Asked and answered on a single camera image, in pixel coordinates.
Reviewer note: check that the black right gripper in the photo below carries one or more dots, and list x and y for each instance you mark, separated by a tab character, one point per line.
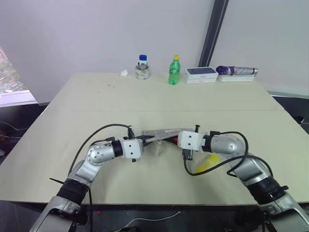
187	154

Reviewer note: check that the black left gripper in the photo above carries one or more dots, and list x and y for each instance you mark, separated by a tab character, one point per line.
145	144

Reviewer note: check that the clear grid zip pouch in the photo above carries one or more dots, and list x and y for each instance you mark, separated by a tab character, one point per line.
164	133

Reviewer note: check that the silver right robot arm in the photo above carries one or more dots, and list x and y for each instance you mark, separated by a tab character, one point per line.
251	169

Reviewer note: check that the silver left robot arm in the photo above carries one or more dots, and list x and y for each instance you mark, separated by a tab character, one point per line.
96	154

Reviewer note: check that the yellow highlighter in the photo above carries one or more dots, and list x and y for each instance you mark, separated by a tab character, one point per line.
207	164

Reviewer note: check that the black zip tie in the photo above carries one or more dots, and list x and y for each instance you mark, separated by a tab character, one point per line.
56	181

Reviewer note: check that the clear tape roll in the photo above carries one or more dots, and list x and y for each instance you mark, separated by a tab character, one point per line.
142	74

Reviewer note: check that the green plastic soda bottle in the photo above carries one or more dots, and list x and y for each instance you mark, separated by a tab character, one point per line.
174	72

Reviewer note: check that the crumpled white tissue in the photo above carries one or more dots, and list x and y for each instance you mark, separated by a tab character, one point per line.
124	73

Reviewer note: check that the white phone box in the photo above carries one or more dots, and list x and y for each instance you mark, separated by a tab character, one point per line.
201	75

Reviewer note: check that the white bottle blue cap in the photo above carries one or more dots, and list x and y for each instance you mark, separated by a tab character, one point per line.
143	61

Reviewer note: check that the flat white box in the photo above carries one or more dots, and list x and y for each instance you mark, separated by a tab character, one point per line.
236	78

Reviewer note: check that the purple folding umbrella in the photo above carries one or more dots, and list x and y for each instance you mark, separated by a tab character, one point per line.
236	70

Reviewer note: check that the small black object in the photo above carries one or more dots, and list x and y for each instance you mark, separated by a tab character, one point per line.
300	120

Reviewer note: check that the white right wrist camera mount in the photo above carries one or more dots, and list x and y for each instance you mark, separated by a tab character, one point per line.
189	140

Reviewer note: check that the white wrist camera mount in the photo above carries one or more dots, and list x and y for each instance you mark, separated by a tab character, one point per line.
189	140
131	148

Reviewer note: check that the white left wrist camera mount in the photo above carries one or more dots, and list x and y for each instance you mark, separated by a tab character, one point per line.
131	148

